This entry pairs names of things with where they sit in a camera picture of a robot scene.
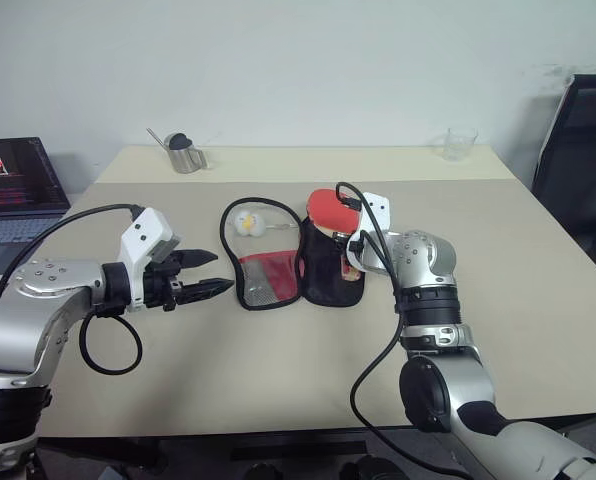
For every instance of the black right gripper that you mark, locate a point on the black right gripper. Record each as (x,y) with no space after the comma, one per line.
(341,242)

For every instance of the open grey laptop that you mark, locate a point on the open grey laptop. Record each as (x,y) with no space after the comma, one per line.
(13,200)

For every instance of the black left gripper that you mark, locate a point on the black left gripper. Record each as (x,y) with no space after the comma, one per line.
(158,287)

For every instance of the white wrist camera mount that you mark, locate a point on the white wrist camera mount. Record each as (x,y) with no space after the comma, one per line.
(145,235)
(378,210)

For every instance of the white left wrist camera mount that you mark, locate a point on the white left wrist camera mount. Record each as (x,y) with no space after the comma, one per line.
(145,235)

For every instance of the black office chair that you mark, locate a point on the black office chair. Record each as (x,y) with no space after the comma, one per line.
(583,165)

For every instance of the stainless steel pitcher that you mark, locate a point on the stainless steel pitcher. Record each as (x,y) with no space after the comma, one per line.
(185,160)

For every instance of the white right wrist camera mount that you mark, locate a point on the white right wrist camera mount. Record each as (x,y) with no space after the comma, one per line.
(378,210)

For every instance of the thin metal stick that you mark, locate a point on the thin metal stick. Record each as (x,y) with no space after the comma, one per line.
(155,137)

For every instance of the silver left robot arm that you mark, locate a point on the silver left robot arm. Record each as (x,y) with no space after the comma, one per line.
(23,310)

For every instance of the white ball with yellow print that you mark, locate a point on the white ball with yellow print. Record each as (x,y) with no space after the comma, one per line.
(248,223)

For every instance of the red table tennis paddle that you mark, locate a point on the red table tennis paddle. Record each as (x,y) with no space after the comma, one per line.
(330,207)

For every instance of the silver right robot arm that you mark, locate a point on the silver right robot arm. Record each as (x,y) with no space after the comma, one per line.
(443,380)

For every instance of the clear glass cup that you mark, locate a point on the clear glass cup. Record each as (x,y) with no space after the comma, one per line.
(455,145)

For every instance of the black object in pitcher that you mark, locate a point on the black object in pitcher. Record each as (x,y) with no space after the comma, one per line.
(180,141)

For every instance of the red black mesh paddle case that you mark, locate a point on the red black mesh paddle case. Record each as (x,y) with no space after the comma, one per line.
(323,280)

